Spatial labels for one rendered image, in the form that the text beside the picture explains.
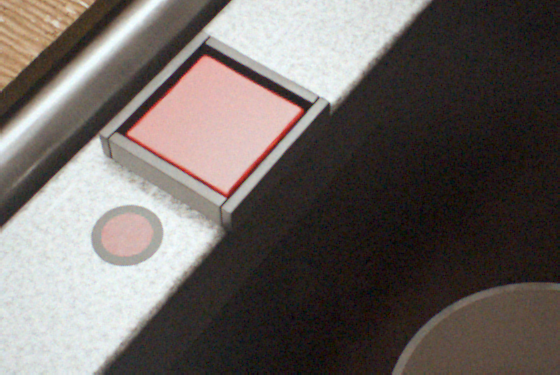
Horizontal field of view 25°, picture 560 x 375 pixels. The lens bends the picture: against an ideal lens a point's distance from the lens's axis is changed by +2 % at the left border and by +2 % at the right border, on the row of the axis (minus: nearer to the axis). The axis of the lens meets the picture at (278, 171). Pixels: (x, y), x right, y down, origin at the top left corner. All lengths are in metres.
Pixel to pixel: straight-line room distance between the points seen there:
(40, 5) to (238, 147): 0.13
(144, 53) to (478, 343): 0.69
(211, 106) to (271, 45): 0.06
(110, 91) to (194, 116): 0.06
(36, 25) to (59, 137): 0.06
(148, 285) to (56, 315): 0.04
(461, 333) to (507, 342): 0.07
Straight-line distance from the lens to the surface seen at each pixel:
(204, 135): 0.56
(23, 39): 0.60
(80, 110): 0.59
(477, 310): 1.17
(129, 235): 0.55
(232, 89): 0.57
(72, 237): 0.55
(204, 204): 0.54
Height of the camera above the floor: 1.37
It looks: 55 degrees down
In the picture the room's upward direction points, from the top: 2 degrees counter-clockwise
